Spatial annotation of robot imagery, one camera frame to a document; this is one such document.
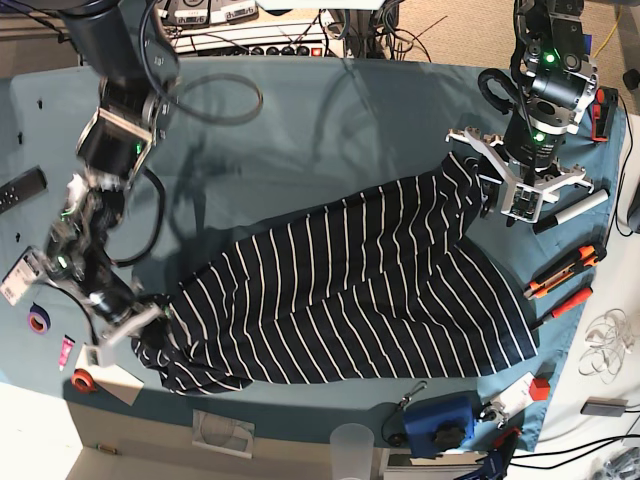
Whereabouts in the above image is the translucent plastic cup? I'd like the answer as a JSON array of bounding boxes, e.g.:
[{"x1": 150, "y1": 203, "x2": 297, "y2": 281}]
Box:
[{"x1": 330, "y1": 423, "x2": 374, "y2": 480}]

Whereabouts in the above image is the small red cube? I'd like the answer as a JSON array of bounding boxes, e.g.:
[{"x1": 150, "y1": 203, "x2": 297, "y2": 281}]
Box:
[{"x1": 529, "y1": 378, "x2": 551, "y2": 402}]

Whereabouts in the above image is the black remote control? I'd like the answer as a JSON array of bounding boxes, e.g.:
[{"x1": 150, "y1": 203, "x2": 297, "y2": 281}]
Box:
[{"x1": 0, "y1": 167, "x2": 47, "y2": 214}]

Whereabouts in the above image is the grey flat adapter box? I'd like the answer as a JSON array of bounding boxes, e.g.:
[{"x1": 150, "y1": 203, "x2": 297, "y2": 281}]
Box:
[{"x1": 580, "y1": 398, "x2": 627, "y2": 418}]

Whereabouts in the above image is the bundle of white zip ties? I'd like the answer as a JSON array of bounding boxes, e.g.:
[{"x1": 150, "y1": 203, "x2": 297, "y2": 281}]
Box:
[{"x1": 578, "y1": 308, "x2": 639, "y2": 385}]

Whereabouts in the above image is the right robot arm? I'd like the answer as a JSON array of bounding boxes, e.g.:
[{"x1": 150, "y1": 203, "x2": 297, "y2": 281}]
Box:
[{"x1": 33, "y1": 1, "x2": 178, "y2": 367}]

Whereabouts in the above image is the silver carabiner with cord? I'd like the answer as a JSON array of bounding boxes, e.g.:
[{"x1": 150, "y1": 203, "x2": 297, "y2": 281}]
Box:
[{"x1": 380, "y1": 380, "x2": 428, "y2": 448}]

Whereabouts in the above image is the orange black utility knife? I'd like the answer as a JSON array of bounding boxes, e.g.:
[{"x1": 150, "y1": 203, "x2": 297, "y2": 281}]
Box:
[{"x1": 524, "y1": 242, "x2": 607, "y2": 299}]

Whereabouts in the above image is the purple tape roll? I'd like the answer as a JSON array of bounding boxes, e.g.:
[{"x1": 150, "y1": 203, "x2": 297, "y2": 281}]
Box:
[{"x1": 27, "y1": 303, "x2": 51, "y2": 335}]

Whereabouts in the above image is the orange tape roll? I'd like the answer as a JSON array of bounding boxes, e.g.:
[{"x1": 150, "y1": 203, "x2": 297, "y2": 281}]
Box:
[{"x1": 71, "y1": 368, "x2": 97, "y2": 394}]

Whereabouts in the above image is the pink glue tube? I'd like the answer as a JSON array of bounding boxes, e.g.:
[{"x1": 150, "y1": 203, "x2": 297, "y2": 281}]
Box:
[{"x1": 58, "y1": 335, "x2": 75, "y2": 371}]

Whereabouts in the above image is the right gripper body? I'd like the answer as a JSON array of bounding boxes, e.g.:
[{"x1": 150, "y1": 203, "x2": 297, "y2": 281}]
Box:
[{"x1": 82, "y1": 300, "x2": 165, "y2": 368}]

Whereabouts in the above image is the white power strip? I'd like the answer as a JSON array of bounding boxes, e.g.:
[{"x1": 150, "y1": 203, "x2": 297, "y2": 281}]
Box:
[{"x1": 166, "y1": 19, "x2": 346, "y2": 58}]

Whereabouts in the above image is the blue red bar clamp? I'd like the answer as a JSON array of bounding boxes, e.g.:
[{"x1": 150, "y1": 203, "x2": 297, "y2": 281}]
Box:
[{"x1": 456, "y1": 427, "x2": 521, "y2": 480}]

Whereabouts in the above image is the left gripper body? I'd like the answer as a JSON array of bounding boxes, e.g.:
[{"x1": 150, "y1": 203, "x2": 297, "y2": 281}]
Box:
[{"x1": 445, "y1": 127, "x2": 594, "y2": 223}]

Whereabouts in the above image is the orange black clamp tool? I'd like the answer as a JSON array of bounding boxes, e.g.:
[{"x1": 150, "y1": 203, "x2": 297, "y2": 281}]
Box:
[{"x1": 591, "y1": 87, "x2": 619, "y2": 142}]

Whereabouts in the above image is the white paper sheet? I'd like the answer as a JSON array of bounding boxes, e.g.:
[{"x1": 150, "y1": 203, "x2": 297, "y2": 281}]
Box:
[{"x1": 75, "y1": 345, "x2": 144, "y2": 406}]

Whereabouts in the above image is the teal table cloth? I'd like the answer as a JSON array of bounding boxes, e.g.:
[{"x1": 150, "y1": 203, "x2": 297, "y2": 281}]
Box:
[{"x1": 0, "y1": 54, "x2": 627, "y2": 455}]

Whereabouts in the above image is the navy white striped t-shirt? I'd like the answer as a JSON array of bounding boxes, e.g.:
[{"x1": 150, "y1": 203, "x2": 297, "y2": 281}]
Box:
[{"x1": 131, "y1": 154, "x2": 537, "y2": 395}]

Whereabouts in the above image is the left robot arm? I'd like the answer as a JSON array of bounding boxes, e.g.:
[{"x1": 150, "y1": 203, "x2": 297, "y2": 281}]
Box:
[{"x1": 446, "y1": 1, "x2": 599, "y2": 225}]

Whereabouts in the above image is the printed diagram paper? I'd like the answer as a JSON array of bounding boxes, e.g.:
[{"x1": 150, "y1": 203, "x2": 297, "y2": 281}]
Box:
[{"x1": 192, "y1": 410, "x2": 255, "y2": 459}]

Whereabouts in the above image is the blue clamp with knob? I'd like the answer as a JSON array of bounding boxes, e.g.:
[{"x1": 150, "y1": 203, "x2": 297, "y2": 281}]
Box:
[{"x1": 403, "y1": 396, "x2": 476, "y2": 458}]

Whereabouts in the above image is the orange black screwdriver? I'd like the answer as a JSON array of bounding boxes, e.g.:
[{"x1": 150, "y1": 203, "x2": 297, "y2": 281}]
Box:
[{"x1": 529, "y1": 286, "x2": 593, "y2": 332}]

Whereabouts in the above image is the black white marker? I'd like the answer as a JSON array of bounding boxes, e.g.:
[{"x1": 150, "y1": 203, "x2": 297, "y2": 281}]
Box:
[{"x1": 533, "y1": 189, "x2": 609, "y2": 235}]

